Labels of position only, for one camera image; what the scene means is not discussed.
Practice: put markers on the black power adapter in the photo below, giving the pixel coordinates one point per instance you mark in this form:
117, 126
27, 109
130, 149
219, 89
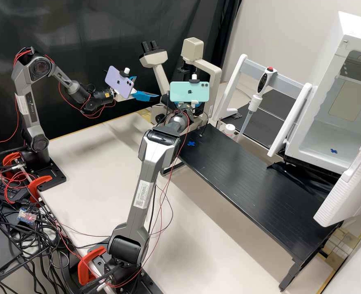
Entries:
3, 188

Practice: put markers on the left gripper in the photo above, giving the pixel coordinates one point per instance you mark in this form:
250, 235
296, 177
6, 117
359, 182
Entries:
123, 96

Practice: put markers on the left wrist camera phone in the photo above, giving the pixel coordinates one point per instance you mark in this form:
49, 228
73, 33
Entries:
117, 81

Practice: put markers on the white-capped bottle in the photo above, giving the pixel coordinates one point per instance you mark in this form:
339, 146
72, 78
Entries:
230, 130

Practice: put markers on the pipette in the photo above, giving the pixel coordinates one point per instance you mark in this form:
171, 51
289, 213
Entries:
264, 81

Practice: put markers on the right wrist camera phone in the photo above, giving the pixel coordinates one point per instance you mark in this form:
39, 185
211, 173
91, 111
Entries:
188, 90

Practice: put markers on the wrist camera phone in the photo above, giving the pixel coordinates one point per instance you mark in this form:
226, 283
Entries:
188, 90
117, 81

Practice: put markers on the white pipette stand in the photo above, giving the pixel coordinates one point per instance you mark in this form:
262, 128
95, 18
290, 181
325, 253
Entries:
229, 92

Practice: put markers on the cream microscope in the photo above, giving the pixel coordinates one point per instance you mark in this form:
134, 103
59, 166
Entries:
192, 49

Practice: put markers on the small circuit board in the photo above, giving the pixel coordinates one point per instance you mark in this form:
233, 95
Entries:
27, 215

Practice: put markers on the black platform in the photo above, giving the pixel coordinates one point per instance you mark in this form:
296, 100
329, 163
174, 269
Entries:
244, 177
269, 128
284, 98

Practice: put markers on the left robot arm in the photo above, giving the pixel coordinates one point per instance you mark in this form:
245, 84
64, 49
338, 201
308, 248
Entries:
22, 79

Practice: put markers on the red clamp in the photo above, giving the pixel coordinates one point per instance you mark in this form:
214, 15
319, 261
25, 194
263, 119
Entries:
41, 182
10, 159
85, 266

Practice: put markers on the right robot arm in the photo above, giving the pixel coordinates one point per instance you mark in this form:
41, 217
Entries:
156, 159

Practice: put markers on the incubator door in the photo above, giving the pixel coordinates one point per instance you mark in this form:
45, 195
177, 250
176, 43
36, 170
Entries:
349, 190

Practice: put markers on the white incubator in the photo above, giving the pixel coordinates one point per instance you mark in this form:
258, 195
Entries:
324, 76

